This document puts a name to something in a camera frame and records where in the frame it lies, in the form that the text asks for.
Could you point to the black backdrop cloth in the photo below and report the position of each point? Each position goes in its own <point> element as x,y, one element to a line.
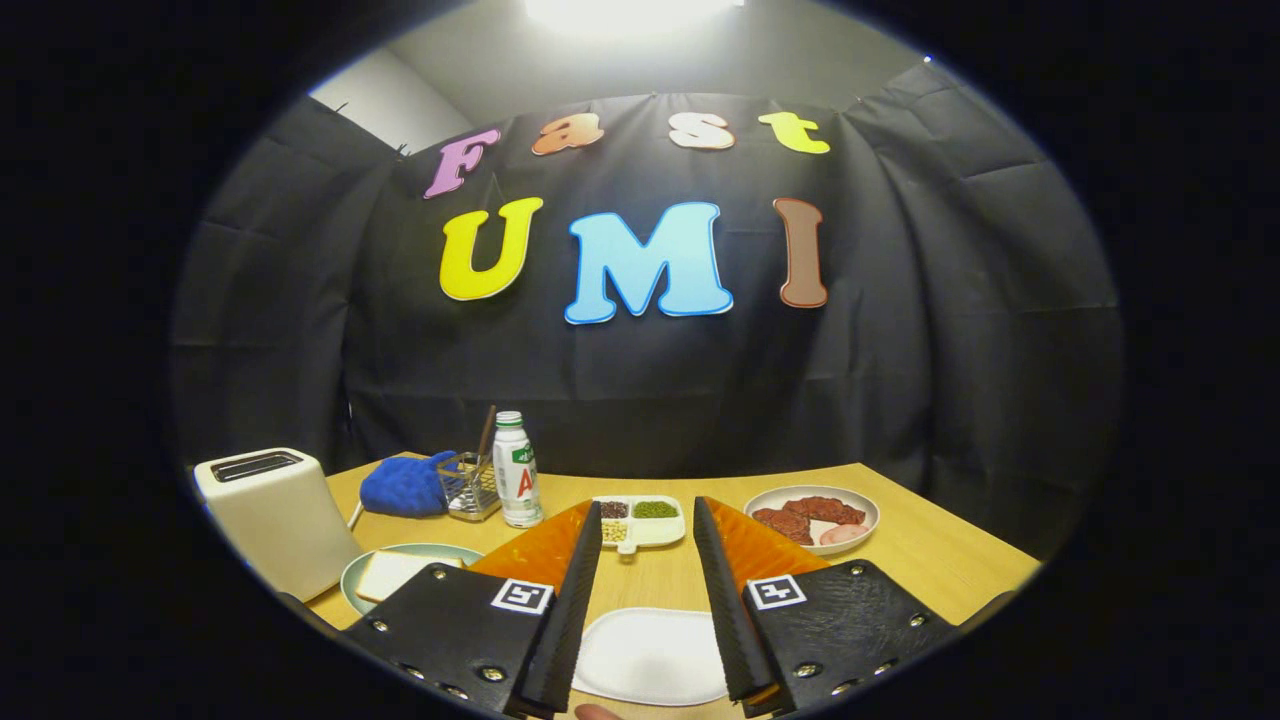
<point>600,380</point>

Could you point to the blue cloth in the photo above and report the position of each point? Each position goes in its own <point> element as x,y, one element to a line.
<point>400,485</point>

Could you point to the pale green plate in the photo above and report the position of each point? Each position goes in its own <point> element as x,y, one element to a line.
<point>440,548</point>

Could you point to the white rounded square plate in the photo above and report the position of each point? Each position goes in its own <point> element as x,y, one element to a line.
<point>650,655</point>

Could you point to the white bottle green cap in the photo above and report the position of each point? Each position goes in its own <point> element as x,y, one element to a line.
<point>515,480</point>

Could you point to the pale pink ham slice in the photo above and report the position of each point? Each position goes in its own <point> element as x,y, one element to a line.
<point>845,535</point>

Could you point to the white divided dish with beans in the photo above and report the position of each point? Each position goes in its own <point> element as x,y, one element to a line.
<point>650,532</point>

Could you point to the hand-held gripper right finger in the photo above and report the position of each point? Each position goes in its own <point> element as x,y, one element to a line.
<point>725,610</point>

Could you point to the toasted bread slice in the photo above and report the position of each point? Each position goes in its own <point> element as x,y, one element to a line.
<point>390,575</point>

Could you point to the brown chopstick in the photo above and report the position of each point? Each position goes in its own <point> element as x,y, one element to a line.
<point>486,432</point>

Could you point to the white toaster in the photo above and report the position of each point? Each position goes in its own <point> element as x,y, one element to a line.
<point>270,530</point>

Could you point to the red meat slice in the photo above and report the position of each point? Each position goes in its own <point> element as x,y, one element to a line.
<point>830,510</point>
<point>785,525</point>

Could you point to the ceiling light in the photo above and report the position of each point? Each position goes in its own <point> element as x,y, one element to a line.
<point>630,12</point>

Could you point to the white meat dish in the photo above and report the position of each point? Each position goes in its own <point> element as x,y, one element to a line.
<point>871,512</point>

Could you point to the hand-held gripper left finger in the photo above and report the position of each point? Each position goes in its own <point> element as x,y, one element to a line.
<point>575,610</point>

